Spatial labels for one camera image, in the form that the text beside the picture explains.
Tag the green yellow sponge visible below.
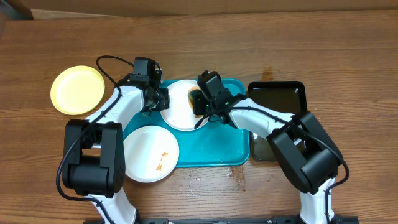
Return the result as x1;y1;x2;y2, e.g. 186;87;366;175
188;87;209;117

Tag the white plate with thin smear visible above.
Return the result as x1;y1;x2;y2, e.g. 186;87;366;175
160;80;202;131

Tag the yellow plate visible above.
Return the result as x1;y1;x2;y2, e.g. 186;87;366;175
50;65;105;115

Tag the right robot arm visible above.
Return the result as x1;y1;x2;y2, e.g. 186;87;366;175
197;71;347;223

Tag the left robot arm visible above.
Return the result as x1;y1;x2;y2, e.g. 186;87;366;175
55;57;169;223

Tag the blue plastic tray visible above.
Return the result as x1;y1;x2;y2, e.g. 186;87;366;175
122;78;251;168

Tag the black water tray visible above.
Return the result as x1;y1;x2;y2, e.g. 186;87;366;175
247;81;308;161

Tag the white plate with orange stain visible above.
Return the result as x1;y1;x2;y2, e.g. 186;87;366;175
124;126;180;183

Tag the cardboard backdrop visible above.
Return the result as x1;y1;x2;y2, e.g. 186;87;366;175
0;0;398;21

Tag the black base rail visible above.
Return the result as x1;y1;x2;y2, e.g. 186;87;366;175
82;215;360;224

